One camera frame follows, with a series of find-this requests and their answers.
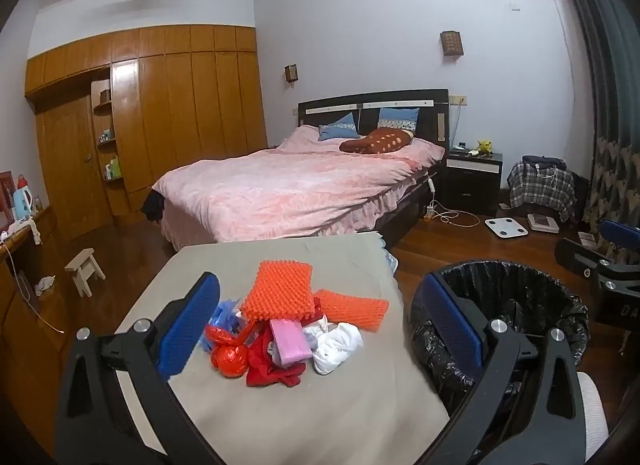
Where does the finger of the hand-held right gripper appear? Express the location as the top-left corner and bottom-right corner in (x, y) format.
(555, 237), (613, 280)
(599, 218), (640, 266)

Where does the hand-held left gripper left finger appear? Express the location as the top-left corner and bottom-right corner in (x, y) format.
(54, 271), (223, 465)

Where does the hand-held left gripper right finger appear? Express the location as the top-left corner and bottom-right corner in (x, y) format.
(421, 272), (586, 465)

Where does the blue plastic bag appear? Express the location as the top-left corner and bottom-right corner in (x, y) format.
(197, 299), (246, 353)

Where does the red foil ball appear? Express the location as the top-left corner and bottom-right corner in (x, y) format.
(204, 322), (251, 377)

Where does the black bagged trash bin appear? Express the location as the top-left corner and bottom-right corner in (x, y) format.
(409, 260), (591, 418)

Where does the red cloth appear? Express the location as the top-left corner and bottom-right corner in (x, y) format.
(245, 310), (326, 388)

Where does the large orange foam net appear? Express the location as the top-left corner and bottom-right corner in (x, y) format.
(240, 260), (317, 321)

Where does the small orange foam net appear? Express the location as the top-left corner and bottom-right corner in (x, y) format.
(314, 289), (390, 333)

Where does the pink packet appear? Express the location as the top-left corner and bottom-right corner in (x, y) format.
(270, 319), (313, 365)

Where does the white paper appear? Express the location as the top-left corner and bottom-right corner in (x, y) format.
(302, 321), (364, 376)

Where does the scale with dark centre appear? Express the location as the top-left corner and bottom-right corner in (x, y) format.
(526, 213), (560, 234)

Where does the plaid cloth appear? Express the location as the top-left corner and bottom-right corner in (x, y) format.
(507, 157), (577, 223)

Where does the white bathroom scale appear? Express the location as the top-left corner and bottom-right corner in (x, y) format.
(484, 217), (529, 241)

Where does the blue quilted cloth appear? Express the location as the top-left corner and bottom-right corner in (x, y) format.
(380, 240), (401, 276)

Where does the dark garment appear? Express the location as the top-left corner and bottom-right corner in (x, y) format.
(522, 155), (568, 170)

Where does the white mesh chair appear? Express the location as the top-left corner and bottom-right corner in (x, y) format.
(577, 372), (611, 451)

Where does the small wooden stool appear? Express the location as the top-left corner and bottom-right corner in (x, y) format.
(65, 247), (107, 298)

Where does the black cloth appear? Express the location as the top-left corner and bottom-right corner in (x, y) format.
(141, 188), (166, 224)

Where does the dark nightstand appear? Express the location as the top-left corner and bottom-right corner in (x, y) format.
(442, 147), (503, 218)

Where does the dark patterned curtain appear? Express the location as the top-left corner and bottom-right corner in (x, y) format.
(547, 0), (640, 271)

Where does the beige table cover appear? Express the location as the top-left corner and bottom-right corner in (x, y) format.
(112, 231), (451, 465)

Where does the wooden desk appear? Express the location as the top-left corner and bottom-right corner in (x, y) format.
(0, 205), (68, 396)

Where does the pink duvet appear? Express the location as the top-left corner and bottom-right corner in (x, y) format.
(151, 125), (447, 252)

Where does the brown dotted pillow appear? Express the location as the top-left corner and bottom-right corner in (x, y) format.
(339, 127), (413, 154)

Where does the light blue kettle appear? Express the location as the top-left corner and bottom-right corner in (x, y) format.
(11, 188), (35, 220)

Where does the patterned blue pillow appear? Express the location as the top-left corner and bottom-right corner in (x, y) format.
(377, 107), (420, 132)

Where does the wooden wardrobe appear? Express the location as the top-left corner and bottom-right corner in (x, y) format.
(24, 24), (268, 241)

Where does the dark wooden bed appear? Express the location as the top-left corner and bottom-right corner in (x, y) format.
(142, 89), (451, 252)

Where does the white cable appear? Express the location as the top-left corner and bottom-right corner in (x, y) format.
(430, 200), (481, 228)

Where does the red picture frame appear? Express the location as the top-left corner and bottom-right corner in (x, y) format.
(0, 171), (16, 230)

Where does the large wall lamp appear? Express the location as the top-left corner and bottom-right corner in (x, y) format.
(440, 30), (465, 58)

